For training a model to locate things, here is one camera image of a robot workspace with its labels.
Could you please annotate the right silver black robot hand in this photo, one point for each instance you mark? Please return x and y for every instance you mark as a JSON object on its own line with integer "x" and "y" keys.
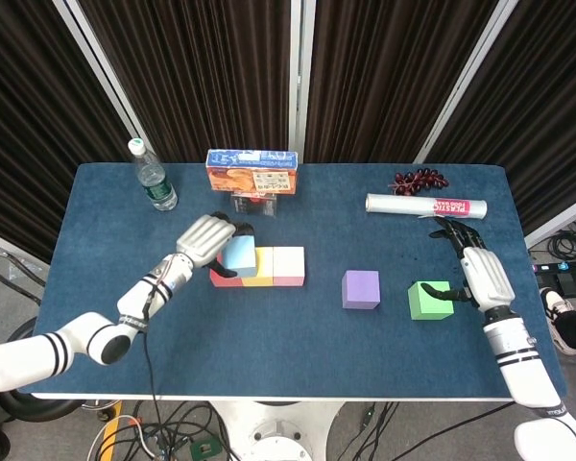
{"x": 487, "y": 278}

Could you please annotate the plastic food wrap roll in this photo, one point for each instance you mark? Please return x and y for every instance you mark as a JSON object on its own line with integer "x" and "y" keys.
{"x": 413, "y": 205}

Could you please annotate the pink foam cube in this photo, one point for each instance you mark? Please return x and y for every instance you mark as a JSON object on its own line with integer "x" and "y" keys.
{"x": 288, "y": 266}

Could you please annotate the green foam cube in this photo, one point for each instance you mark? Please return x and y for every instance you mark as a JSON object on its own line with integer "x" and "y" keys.
{"x": 427, "y": 307}

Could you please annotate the dark red grape bunch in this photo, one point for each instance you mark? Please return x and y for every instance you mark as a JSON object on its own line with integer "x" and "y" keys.
{"x": 420, "y": 181}

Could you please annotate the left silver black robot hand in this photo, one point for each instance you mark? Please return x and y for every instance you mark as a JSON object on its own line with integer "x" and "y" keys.
{"x": 204, "y": 240}

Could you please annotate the clear plastic water bottle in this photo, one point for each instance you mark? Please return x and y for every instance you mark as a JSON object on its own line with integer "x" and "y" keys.
{"x": 156, "y": 182}

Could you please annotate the small dark product box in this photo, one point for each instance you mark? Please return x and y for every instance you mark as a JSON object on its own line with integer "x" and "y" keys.
{"x": 252, "y": 205}

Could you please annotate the light blue foam cube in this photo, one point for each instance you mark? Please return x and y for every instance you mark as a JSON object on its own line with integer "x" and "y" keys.
{"x": 242, "y": 257}

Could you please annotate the blue felt table cover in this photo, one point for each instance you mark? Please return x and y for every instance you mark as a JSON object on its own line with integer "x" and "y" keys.
{"x": 278, "y": 355}

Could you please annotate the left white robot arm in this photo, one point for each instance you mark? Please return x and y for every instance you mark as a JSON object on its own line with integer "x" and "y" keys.
{"x": 134, "y": 305}

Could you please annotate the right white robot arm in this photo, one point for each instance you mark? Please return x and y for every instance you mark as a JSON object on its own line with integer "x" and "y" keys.
{"x": 523, "y": 360}

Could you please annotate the green circuit board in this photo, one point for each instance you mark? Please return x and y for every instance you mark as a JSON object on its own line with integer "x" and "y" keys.
{"x": 204, "y": 450}

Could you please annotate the purple foam cube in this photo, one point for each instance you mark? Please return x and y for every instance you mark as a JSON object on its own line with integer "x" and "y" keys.
{"x": 360, "y": 290}

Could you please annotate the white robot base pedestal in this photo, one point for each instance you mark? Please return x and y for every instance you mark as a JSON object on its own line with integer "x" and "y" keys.
{"x": 278, "y": 432}

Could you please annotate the red foam cube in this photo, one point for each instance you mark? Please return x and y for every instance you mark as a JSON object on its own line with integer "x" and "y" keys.
{"x": 228, "y": 282}

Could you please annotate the metal chair frame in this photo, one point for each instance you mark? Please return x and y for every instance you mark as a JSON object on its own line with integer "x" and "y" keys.
{"x": 0, "y": 257}

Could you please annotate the orange bread snack box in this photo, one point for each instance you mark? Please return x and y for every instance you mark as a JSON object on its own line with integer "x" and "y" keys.
{"x": 252, "y": 175}

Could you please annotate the yellow foam cube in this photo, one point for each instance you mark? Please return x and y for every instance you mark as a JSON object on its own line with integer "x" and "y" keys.
{"x": 264, "y": 269}

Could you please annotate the dark pleated partition panel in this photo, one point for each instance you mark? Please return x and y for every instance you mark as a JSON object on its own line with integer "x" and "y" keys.
{"x": 197, "y": 72}
{"x": 29, "y": 120}
{"x": 389, "y": 72}
{"x": 547, "y": 120}

